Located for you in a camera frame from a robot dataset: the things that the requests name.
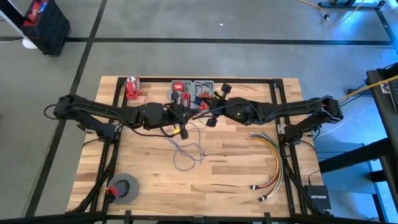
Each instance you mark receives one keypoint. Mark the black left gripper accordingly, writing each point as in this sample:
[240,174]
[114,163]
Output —
[175,115]

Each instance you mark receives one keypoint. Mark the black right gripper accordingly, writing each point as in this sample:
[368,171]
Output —
[227,107]

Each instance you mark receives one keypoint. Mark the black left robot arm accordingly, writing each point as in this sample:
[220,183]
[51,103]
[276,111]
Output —
[93,109]

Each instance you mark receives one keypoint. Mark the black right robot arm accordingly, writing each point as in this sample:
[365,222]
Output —
[295,109]

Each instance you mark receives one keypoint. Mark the grey plastic tool case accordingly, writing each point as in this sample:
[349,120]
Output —
[199,84]

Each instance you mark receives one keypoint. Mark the red round tape measure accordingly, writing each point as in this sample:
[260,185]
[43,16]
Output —
[178,86]

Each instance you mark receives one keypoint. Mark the red tape dispenser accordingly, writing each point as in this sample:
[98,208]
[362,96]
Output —
[132,90]

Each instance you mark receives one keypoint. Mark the large grey tape roll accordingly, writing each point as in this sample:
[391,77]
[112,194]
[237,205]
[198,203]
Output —
[132,186]

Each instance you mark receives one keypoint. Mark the black floor stand base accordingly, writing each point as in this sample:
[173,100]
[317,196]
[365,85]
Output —
[342,4]

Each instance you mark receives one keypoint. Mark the black plastic crate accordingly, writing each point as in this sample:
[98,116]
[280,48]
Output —
[53,31]

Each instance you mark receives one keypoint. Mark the black side desk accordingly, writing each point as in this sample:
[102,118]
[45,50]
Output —
[385,118]

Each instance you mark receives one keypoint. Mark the white round object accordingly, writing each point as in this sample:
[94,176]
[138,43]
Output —
[29,44]

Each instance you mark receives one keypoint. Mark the red plastic box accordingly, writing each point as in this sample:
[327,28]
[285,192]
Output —
[34,12]

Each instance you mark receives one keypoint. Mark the black aluminium table frame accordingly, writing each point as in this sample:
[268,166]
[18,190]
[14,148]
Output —
[186,219]

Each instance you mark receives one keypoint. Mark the black Netgear network switch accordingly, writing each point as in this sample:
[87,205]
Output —
[317,199]

